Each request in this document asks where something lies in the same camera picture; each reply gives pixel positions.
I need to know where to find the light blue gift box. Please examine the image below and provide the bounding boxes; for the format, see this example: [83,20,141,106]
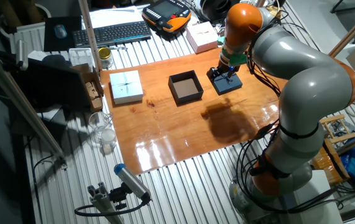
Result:
[109,70,144,106]

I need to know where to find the yellow box black strap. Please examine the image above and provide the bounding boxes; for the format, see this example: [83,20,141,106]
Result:
[310,138,351,187]

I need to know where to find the small wooden frame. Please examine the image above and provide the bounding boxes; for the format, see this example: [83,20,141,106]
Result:
[319,114,355,144]

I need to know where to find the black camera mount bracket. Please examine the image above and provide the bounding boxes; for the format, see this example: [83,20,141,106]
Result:
[108,183,131,210]

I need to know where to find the dark blue ribboned box lid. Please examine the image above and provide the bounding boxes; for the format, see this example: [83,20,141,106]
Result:
[211,73,244,96]

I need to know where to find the grey computer mouse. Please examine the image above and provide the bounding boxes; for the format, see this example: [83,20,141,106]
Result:
[54,24,68,40]

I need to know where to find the silver camera blue cap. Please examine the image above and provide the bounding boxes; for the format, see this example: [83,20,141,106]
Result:
[113,163,152,202]

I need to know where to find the white paper sheets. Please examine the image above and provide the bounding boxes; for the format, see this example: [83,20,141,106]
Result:
[88,5,149,29]

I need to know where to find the small clear plastic cup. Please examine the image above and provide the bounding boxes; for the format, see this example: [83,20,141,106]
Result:
[100,128,118,156]

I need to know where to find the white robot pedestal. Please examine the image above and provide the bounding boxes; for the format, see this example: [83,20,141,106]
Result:
[282,169,344,224]

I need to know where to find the black filament spool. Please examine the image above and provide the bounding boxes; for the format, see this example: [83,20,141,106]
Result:
[199,0,241,22]

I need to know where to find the glossy wooden board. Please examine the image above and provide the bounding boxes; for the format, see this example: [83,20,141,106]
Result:
[100,46,290,175]

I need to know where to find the glass jar yellow lid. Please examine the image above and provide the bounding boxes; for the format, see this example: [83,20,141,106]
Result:
[98,47,115,70]

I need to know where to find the clear plastic container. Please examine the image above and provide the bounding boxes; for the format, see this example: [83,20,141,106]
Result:
[69,47,96,70]

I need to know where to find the black monitor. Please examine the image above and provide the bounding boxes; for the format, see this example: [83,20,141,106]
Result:
[9,57,88,110]

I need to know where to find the aluminium profile post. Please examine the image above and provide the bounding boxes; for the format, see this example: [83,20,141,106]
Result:
[87,182,125,224]

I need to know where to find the black keyboard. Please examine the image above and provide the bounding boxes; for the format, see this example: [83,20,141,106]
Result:
[72,21,153,48]

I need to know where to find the grey metal tool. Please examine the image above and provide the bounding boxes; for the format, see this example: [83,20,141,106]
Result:
[333,119,355,135]

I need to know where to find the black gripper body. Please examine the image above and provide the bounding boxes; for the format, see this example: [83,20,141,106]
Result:
[217,58,238,75]

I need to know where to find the clear plastic cups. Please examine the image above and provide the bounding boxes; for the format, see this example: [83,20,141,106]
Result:
[88,111,115,139]

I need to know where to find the orange black teach pendant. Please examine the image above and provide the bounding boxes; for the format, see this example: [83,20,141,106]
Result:
[141,0,192,34]

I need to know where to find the black mouse pad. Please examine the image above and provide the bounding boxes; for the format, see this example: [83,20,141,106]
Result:
[43,16,83,52]

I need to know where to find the dark open box base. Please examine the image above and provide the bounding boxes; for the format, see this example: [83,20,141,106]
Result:
[168,70,204,106]

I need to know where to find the white tape roll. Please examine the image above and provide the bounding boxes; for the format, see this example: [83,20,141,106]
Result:
[344,101,355,118]

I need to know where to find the black camera cable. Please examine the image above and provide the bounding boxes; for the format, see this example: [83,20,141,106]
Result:
[73,194,152,217]

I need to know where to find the brown cardboard box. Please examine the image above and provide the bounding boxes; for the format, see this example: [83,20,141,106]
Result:
[70,63,105,113]

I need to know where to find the brass metal object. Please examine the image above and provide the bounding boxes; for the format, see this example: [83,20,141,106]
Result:
[266,5,283,19]

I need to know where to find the pink gift box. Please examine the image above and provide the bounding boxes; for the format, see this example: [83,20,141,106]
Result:
[186,21,219,54]

